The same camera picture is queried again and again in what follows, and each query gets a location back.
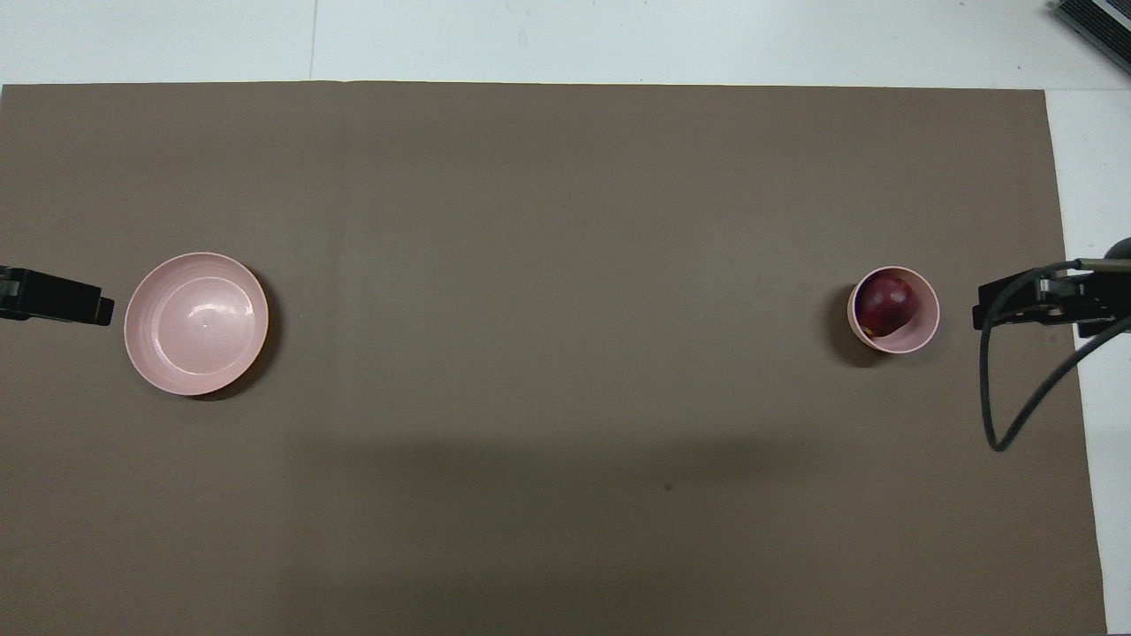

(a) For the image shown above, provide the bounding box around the dark red apple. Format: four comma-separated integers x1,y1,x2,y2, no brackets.
858,273,918,338

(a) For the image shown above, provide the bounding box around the pink bowl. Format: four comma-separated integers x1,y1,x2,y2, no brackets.
847,265,941,355

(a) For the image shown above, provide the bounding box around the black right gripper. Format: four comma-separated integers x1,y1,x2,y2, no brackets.
972,258,1131,339

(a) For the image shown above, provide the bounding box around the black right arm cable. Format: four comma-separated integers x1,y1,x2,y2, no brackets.
979,261,1131,453

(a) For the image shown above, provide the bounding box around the dark ribbed device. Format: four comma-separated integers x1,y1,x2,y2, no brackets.
1049,0,1131,77

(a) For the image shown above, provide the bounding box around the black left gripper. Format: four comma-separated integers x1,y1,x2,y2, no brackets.
0,265,115,327

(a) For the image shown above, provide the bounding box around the pink plate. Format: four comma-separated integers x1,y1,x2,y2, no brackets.
124,252,269,397

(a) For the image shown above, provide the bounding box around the brown table mat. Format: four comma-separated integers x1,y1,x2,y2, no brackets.
0,81,1109,636

